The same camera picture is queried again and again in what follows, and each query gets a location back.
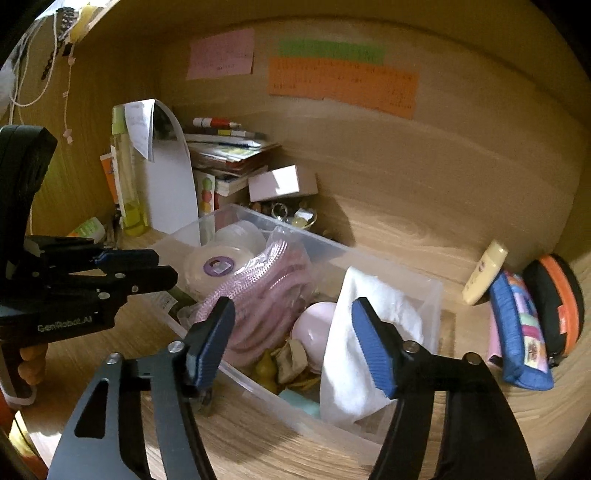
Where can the cream lotion tube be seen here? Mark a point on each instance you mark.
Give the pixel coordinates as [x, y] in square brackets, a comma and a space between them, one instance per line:
[485, 272]

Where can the red and white marker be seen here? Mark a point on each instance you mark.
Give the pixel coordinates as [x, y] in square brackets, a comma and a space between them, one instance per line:
[214, 122]

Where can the stack of books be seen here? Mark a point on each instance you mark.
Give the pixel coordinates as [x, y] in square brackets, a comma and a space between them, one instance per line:
[231, 152]

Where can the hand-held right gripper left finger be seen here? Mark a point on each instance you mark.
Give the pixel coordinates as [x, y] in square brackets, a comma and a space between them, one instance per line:
[210, 346]

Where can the white curved card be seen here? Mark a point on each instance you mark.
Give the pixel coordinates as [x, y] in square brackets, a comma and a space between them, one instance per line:
[171, 184]

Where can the clear plastic storage box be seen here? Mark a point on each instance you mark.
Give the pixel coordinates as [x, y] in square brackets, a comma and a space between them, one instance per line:
[323, 251]

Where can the brown crumpled paper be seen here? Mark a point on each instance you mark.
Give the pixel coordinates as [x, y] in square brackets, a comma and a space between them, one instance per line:
[288, 360]

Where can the pink paper note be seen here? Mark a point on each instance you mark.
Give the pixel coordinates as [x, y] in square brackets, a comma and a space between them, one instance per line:
[221, 53]

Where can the translucent white round container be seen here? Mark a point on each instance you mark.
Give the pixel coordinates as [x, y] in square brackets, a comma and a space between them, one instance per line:
[242, 237]

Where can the blue patchwork pencil case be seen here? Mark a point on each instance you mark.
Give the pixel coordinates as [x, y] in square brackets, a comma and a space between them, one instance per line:
[519, 332]

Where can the white paper receipt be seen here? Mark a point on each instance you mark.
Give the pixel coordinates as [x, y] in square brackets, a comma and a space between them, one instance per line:
[141, 129]

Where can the yellow foam block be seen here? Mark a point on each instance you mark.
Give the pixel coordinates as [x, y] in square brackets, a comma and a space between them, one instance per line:
[85, 21]

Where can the pink flat case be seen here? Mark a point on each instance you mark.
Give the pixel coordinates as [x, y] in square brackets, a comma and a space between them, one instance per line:
[495, 341]

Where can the small white cardboard box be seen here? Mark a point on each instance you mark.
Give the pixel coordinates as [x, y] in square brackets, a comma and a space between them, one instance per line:
[284, 182]

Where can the pale pink egg-shaped case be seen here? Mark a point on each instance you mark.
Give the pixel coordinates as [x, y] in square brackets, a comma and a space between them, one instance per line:
[314, 332]

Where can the round white tape roll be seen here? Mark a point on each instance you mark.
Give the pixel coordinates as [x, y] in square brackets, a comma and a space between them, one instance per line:
[217, 270]

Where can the orange paper note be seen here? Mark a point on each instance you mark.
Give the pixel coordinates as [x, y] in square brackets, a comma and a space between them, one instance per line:
[341, 85]

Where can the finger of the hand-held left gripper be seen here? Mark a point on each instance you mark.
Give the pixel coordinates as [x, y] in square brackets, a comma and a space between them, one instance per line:
[152, 279]
[131, 260]

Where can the black and orange zip case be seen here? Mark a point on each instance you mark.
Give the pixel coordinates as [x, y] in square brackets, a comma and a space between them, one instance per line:
[556, 304]

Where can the person's left hand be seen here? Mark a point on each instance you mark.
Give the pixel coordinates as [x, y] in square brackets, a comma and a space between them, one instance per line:
[33, 364]

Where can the green paper note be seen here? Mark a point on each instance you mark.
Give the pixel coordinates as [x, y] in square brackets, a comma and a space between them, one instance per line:
[332, 50]

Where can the green and white tube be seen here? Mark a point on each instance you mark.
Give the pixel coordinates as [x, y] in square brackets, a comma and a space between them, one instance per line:
[90, 229]

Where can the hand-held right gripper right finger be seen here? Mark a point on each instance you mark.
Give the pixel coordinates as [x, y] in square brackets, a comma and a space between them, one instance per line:
[374, 350]

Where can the teal and white tube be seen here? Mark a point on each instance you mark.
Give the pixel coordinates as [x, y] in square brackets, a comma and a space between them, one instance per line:
[300, 402]

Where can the orange packet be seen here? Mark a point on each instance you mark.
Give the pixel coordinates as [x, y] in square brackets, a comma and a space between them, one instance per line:
[110, 177]

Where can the yellow-green clear bottle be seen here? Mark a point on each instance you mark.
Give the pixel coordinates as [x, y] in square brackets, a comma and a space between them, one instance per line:
[127, 184]

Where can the dotted print box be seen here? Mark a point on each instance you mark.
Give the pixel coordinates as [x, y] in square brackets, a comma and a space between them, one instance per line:
[205, 191]

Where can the wooden desktop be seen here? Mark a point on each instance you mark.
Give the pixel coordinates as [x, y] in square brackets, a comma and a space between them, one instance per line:
[415, 240]

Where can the white cloth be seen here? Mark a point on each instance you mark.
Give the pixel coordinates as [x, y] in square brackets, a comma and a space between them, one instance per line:
[369, 295]

